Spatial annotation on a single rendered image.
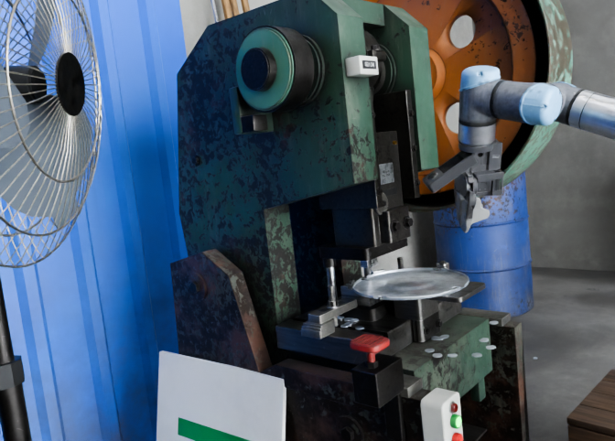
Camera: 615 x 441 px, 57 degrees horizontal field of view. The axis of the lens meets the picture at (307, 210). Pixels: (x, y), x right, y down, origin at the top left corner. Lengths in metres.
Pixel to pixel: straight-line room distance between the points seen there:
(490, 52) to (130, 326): 1.64
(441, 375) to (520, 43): 0.88
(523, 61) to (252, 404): 1.15
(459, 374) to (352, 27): 0.87
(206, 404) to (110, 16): 1.50
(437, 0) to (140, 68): 1.22
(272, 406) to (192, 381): 0.31
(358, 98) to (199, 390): 0.93
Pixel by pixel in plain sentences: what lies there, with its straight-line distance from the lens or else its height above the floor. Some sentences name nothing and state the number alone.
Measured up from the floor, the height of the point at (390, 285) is 0.79.
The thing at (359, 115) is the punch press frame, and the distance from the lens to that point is 1.29.
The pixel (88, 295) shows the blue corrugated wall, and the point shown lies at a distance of 2.24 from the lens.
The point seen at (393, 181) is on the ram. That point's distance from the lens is 1.47.
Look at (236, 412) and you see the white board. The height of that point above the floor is 0.48.
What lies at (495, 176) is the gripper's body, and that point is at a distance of 1.25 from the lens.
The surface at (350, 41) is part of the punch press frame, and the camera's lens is 1.31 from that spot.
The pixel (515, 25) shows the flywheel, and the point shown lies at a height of 1.41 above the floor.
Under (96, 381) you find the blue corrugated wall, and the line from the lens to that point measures 2.34.
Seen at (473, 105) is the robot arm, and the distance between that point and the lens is 1.19.
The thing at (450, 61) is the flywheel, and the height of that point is 1.35.
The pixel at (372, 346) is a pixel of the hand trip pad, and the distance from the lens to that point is 1.12.
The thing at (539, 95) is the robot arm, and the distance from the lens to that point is 1.13.
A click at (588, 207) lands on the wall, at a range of 4.71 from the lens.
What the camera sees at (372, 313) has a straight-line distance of 1.43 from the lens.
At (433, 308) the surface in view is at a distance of 1.47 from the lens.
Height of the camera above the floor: 1.15
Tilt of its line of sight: 6 degrees down
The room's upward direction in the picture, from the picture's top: 6 degrees counter-clockwise
